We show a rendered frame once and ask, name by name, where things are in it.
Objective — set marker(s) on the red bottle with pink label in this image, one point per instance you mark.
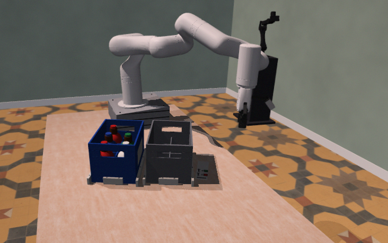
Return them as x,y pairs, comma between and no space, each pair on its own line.
106,153

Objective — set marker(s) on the green bottle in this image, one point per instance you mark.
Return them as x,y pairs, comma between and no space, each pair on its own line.
128,138

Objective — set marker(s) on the blue plastic crate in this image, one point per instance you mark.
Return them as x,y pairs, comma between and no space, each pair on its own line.
123,167

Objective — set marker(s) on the blue bottle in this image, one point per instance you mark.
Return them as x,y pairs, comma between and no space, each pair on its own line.
109,138

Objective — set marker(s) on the white bottle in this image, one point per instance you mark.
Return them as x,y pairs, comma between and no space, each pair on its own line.
121,153

